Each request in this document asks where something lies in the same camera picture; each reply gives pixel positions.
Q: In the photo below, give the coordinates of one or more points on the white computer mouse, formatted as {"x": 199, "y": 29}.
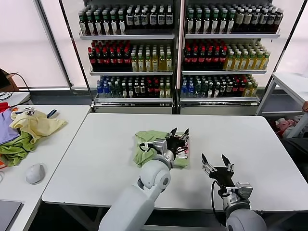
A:
{"x": 35, "y": 173}

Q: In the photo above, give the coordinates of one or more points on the metal beverage display shelf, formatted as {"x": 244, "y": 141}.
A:
{"x": 231, "y": 36}
{"x": 127, "y": 36}

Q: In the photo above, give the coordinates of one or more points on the small yellow juice bottle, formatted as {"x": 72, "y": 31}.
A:
{"x": 162, "y": 90}
{"x": 247, "y": 89}
{"x": 253, "y": 89}
{"x": 168, "y": 90}

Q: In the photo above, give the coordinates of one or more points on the brown cardboard box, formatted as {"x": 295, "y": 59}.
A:
{"x": 9, "y": 81}

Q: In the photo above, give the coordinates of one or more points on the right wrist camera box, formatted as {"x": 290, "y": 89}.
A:
{"x": 243, "y": 190}

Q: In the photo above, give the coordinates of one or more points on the small green soda bottle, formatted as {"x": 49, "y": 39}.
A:
{"x": 205, "y": 89}
{"x": 117, "y": 90}
{"x": 111, "y": 90}
{"x": 198, "y": 89}

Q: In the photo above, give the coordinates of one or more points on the small blue drink bottle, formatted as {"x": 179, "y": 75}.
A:
{"x": 105, "y": 90}
{"x": 184, "y": 89}
{"x": 98, "y": 90}
{"x": 191, "y": 89}

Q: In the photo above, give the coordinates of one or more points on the light green t-shirt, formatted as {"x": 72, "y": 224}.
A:
{"x": 140, "y": 157}

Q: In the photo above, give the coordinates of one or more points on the large white work table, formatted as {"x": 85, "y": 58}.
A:
{"x": 240, "y": 134}

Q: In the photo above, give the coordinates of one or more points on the small cola bottle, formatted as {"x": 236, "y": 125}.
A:
{"x": 235, "y": 89}
{"x": 241, "y": 89}
{"x": 156, "y": 90}
{"x": 149, "y": 90}

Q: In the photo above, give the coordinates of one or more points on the pink clothes pile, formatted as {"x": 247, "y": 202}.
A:
{"x": 285, "y": 125}

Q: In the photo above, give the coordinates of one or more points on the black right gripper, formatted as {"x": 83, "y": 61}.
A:
{"x": 222, "y": 178}

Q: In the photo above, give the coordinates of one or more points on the white metal frame table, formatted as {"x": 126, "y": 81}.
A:
{"x": 267, "y": 95}

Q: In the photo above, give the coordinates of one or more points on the pale yellow shirt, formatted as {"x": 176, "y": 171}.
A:
{"x": 41, "y": 125}

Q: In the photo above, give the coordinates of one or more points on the red cloth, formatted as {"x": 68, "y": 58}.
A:
{"x": 3, "y": 106}

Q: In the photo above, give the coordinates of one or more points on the blue white striped cloth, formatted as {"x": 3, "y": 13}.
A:
{"x": 52, "y": 113}

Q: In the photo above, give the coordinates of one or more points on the person's bare forearm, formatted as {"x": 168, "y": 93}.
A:
{"x": 305, "y": 105}

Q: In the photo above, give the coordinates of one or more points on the grey laptop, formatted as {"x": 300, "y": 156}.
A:
{"x": 8, "y": 214}

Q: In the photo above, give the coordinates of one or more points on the slanted metal pole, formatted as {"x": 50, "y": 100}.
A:
{"x": 55, "y": 44}
{"x": 288, "y": 45}
{"x": 74, "y": 48}

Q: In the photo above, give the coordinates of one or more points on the black drink bottle white label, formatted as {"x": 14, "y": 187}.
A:
{"x": 130, "y": 19}
{"x": 145, "y": 19}
{"x": 137, "y": 19}
{"x": 169, "y": 19}
{"x": 161, "y": 19}
{"x": 153, "y": 19}

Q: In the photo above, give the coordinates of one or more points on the crumpled lime green cloth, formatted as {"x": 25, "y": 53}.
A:
{"x": 14, "y": 149}

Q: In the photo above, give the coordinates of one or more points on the dark drink bottle green cap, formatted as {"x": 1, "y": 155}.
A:
{"x": 106, "y": 26}
{"x": 91, "y": 26}
{"x": 122, "y": 26}
{"x": 206, "y": 25}
{"x": 83, "y": 26}
{"x": 231, "y": 25}
{"x": 114, "y": 26}
{"x": 214, "y": 25}
{"x": 223, "y": 25}
{"x": 98, "y": 26}
{"x": 198, "y": 25}
{"x": 190, "y": 25}

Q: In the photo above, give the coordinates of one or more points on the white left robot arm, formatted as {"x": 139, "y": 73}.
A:
{"x": 154, "y": 175}

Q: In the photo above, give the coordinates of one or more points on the purple cloth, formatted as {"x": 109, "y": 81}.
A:
{"x": 6, "y": 130}

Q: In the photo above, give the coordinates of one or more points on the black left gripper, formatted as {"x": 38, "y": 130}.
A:
{"x": 175, "y": 145}

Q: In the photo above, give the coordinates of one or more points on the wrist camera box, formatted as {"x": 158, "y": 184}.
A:
{"x": 160, "y": 145}
{"x": 243, "y": 190}

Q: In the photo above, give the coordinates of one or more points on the small orange object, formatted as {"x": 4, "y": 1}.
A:
{"x": 1, "y": 162}

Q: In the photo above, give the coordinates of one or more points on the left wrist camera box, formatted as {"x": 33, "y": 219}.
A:
{"x": 160, "y": 145}

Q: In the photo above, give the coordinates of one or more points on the small dark bottle white cap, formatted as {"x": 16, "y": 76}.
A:
{"x": 136, "y": 90}
{"x": 229, "y": 89}
{"x": 130, "y": 90}
{"x": 211, "y": 89}
{"x": 142, "y": 90}
{"x": 124, "y": 90}
{"x": 217, "y": 89}
{"x": 223, "y": 89}

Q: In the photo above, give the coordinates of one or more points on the white desk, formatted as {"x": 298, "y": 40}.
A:
{"x": 67, "y": 134}

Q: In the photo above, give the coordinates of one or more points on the yellow juice bottle green cap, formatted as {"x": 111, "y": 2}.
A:
{"x": 162, "y": 63}
{"x": 251, "y": 62}
{"x": 265, "y": 62}
{"x": 169, "y": 63}
{"x": 155, "y": 63}
{"x": 141, "y": 63}
{"x": 229, "y": 62}
{"x": 134, "y": 63}
{"x": 148, "y": 63}
{"x": 244, "y": 62}
{"x": 258, "y": 62}
{"x": 237, "y": 62}

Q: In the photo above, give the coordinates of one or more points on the cola bottle red cap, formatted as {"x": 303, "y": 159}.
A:
{"x": 216, "y": 59}
{"x": 209, "y": 59}
{"x": 223, "y": 59}
{"x": 188, "y": 59}
{"x": 112, "y": 60}
{"x": 202, "y": 59}
{"x": 106, "y": 60}
{"x": 92, "y": 60}
{"x": 126, "y": 60}
{"x": 195, "y": 59}
{"x": 99, "y": 60}
{"x": 119, "y": 60}

